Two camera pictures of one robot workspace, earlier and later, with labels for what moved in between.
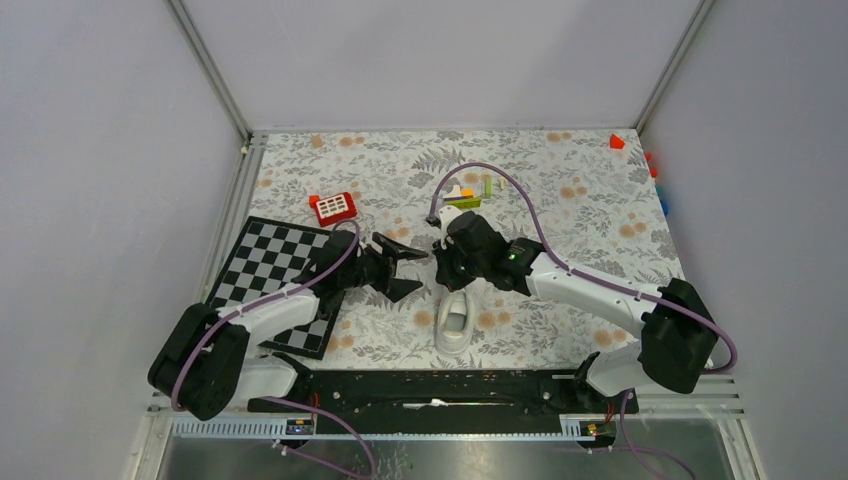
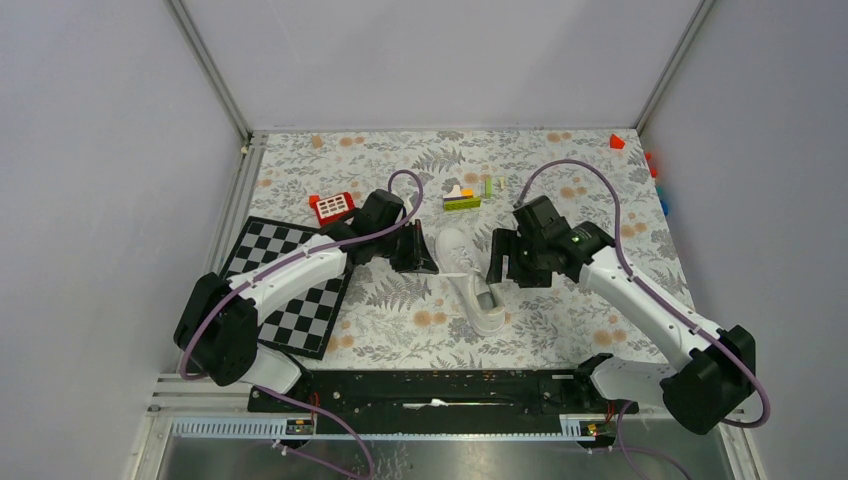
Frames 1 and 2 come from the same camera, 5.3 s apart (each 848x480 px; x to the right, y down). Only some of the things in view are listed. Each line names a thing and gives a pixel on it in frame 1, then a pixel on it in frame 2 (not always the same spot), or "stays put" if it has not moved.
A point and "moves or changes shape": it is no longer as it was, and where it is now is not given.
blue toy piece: [663, 203] stays put
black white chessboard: [267, 255] stays put
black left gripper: [399, 286] to [418, 258]
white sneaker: [454, 323] moves or changes shape
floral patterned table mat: [590, 195] stays put
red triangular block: [615, 142] stays put
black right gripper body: [458, 270] to [525, 264]
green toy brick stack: [462, 198] stays put
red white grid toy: [334, 209] stays put
